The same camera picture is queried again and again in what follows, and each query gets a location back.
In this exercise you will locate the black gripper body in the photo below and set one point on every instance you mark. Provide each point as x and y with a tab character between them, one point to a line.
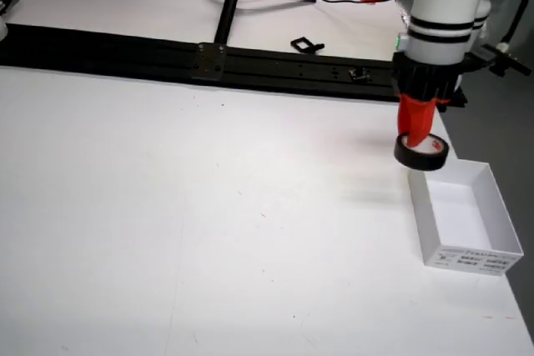
421	78

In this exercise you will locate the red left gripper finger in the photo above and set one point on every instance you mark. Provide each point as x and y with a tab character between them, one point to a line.
403	118

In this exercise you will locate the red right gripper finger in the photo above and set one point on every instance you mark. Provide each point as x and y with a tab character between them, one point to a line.
421	122

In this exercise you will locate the black electrical tape roll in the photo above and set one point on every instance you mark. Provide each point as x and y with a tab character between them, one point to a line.
421	162

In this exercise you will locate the white cardboard box bin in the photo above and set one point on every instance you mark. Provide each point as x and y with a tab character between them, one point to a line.
425	214

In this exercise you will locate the black tripod stand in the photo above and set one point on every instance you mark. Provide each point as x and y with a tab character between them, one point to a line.
231	1

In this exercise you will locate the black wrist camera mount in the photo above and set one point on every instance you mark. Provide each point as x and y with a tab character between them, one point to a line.
498	59

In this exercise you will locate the small black plastic frame part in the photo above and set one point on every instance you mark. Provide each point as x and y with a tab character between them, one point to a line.
310	46

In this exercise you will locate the black bracket plate with screws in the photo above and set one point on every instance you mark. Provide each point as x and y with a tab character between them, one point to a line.
210	62

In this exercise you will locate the black aluminium rail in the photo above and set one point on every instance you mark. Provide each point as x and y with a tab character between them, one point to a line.
125	53

